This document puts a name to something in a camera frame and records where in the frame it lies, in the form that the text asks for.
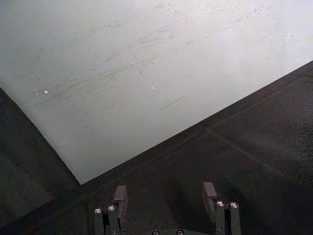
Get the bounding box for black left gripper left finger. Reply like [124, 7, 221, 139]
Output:
[94, 185, 129, 235]

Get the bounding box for black table cloth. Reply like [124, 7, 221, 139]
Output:
[0, 60, 313, 235]

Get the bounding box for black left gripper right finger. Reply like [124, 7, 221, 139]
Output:
[202, 182, 242, 235]

